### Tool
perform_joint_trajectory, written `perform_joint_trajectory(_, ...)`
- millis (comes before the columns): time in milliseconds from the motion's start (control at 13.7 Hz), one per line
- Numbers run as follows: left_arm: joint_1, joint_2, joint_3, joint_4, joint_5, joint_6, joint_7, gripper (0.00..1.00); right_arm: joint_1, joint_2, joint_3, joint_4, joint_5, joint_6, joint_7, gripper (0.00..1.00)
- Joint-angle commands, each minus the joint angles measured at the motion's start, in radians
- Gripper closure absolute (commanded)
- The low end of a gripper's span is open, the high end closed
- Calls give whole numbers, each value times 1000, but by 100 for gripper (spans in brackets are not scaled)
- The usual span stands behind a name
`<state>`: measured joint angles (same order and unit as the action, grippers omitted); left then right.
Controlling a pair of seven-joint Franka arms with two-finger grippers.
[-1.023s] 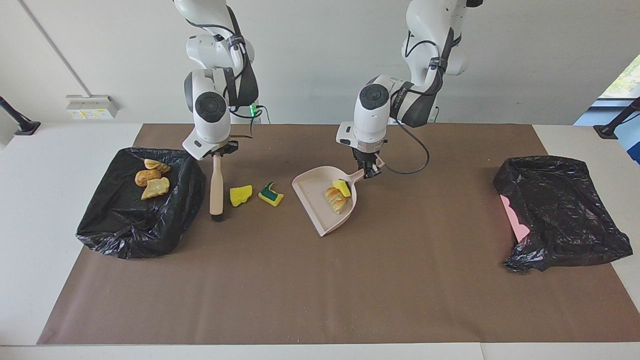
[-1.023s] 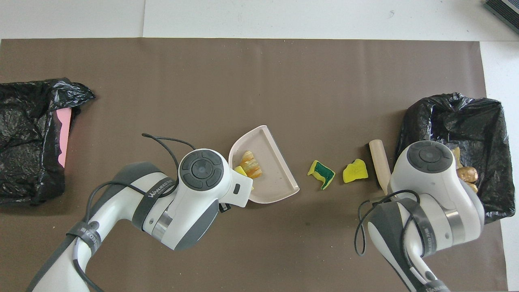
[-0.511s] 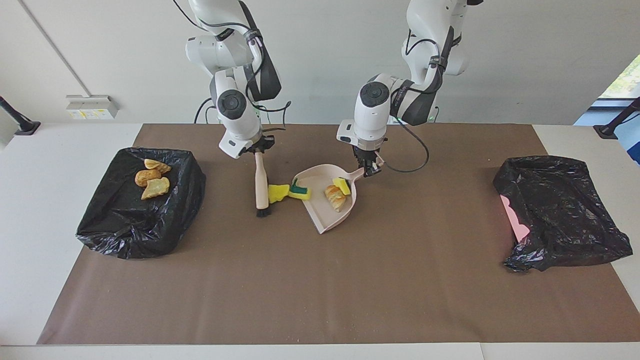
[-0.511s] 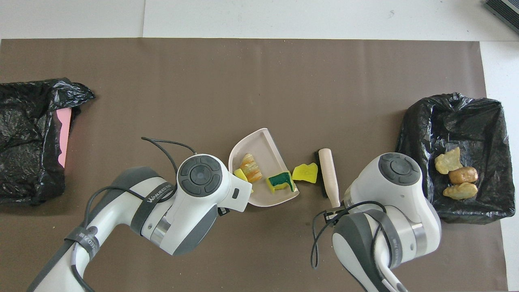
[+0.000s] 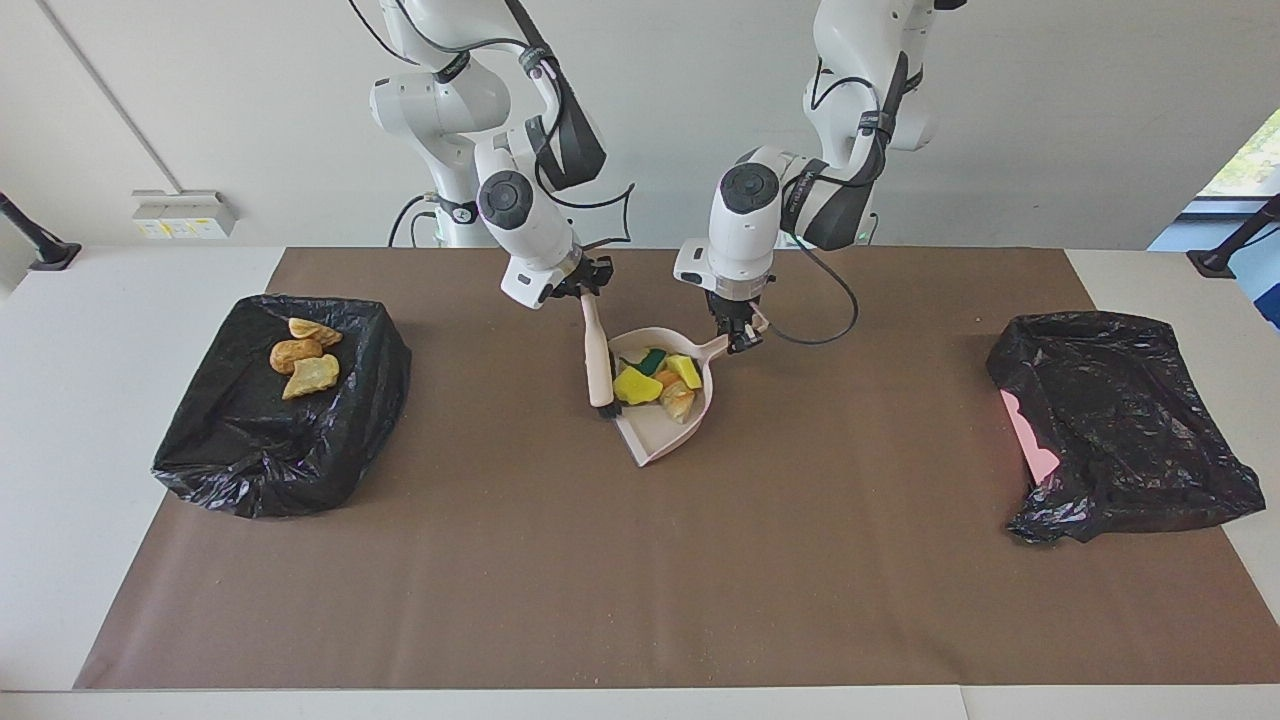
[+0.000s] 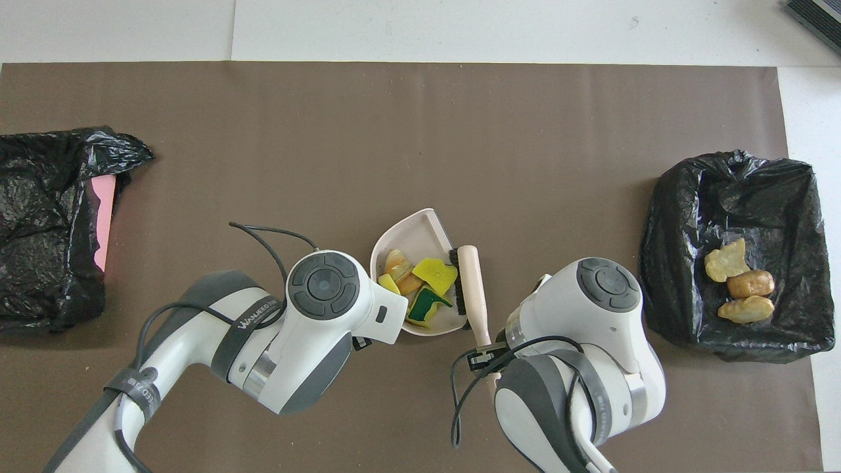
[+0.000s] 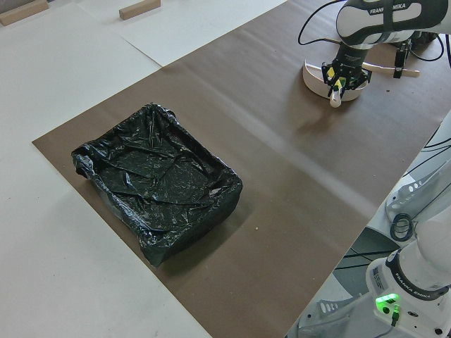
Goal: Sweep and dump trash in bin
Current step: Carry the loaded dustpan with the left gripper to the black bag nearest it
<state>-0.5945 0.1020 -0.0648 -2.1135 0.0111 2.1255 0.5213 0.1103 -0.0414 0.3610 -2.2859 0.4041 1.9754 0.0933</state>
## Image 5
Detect pale green lump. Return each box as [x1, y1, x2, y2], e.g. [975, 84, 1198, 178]
[281, 354, 342, 402]

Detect pink bin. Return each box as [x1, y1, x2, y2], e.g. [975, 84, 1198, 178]
[1000, 388, 1061, 485]

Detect bin lined with black bag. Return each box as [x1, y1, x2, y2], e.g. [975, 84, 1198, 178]
[152, 294, 413, 519]

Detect crumpled black trash bag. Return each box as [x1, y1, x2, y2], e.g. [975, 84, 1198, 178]
[986, 311, 1267, 545]

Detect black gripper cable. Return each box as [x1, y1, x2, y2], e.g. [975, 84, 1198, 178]
[765, 235, 861, 348]
[345, 0, 638, 251]

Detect thin white wall conduit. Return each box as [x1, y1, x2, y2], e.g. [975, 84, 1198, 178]
[38, 0, 186, 193]

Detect brown paper table mat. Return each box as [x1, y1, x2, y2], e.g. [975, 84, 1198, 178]
[75, 247, 1280, 691]

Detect beige plastic dustpan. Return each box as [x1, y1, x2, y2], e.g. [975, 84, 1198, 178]
[606, 310, 771, 469]

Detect beige hand brush black bristles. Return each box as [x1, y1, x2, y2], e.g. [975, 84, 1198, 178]
[582, 294, 619, 420]

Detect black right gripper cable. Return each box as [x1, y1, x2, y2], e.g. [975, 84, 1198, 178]
[345, 0, 638, 251]

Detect white wall socket box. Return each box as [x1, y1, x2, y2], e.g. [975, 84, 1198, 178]
[132, 190, 238, 241]

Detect window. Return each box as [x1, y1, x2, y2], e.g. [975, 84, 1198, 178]
[1197, 105, 1280, 199]

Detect black right arm base cable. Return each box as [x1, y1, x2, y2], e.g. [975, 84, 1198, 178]
[388, 195, 441, 248]

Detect orange striped croissant piece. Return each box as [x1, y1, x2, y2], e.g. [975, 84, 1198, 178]
[655, 372, 698, 425]

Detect large yellow sponge piece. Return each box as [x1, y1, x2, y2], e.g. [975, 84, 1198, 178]
[613, 365, 664, 406]

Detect brown bread roll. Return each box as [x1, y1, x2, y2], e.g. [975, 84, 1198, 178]
[269, 339, 325, 376]

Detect black stand foot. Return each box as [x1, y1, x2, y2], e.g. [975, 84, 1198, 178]
[0, 192, 83, 272]
[1187, 195, 1280, 279]

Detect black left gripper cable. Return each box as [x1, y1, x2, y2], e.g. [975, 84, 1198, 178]
[765, 235, 861, 348]

